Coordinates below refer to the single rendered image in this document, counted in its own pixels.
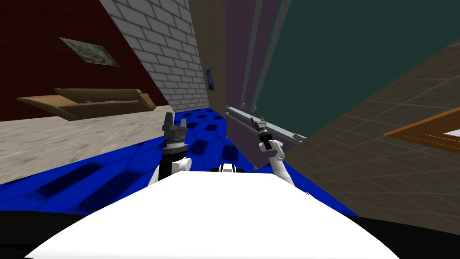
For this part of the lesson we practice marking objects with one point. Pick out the brown sofa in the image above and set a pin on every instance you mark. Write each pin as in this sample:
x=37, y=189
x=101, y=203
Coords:
x=97, y=102

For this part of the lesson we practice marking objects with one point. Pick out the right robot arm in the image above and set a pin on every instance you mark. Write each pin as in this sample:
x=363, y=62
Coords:
x=278, y=163

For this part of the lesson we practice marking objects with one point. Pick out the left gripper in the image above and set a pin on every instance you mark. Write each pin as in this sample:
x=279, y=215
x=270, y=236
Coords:
x=174, y=131

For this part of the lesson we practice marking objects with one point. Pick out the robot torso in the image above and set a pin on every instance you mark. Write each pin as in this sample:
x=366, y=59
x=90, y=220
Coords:
x=215, y=216

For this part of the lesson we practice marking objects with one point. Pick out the dark purple door leaf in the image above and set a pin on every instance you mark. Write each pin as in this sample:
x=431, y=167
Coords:
x=237, y=57

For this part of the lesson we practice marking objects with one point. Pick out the grey-green wall picture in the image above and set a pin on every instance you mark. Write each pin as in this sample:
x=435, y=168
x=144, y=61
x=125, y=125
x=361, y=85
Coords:
x=90, y=53

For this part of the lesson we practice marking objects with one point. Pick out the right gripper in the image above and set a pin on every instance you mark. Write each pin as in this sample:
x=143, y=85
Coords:
x=262, y=128

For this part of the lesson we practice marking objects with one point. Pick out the small blue wall picture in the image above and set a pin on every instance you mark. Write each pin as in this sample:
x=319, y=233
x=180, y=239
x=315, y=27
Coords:
x=210, y=80

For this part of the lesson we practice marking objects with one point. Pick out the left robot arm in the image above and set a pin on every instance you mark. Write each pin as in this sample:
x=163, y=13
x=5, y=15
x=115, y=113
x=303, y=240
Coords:
x=171, y=158

